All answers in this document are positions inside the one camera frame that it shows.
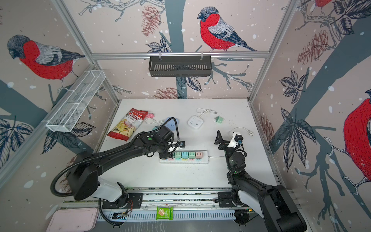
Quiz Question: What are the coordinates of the white multicolour power strip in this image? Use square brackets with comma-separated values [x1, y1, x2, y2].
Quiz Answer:
[159, 150, 209, 164]

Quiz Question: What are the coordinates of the pink USB charger plug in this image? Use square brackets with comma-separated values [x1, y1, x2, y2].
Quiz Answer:
[195, 152, 204, 160]

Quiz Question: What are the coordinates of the white square power socket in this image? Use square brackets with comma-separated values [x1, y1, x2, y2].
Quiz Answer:
[187, 116, 204, 129]

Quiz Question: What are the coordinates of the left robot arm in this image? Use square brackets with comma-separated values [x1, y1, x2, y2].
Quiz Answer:
[50, 124, 185, 214]

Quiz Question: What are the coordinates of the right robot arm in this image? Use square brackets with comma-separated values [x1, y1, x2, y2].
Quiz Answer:
[214, 130, 307, 232]

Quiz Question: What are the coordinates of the blue square power socket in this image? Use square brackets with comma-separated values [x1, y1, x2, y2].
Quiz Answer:
[165, 117, 179, 131]

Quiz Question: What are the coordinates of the pink pig toy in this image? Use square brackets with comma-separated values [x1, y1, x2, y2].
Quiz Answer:
[146, 113, 154, 119]

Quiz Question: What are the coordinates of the red chips bag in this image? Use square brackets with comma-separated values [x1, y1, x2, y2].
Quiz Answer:
[107, 108, 148, 141]

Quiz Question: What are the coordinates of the green snack packet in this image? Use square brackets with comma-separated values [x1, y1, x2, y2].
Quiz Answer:
[156, 206, 174, 220]

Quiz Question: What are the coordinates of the pink tray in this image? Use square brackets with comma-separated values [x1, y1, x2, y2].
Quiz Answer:
[46, 207, 99, 232]

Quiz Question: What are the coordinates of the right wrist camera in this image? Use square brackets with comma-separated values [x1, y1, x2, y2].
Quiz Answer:
[228, 132, 243, 148]

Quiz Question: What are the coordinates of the white square socket cable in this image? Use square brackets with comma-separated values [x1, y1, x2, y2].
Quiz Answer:
[196, 108, 217, 117]

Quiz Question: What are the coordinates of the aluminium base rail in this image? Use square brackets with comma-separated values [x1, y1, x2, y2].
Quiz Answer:
[60, 188, 299, 222]

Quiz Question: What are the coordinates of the black wall basket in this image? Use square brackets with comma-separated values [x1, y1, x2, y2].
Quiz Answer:
[148, 56, 212, 77]

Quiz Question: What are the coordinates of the white wire wall basket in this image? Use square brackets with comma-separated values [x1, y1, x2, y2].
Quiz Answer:
[46, 70, 106, 132]

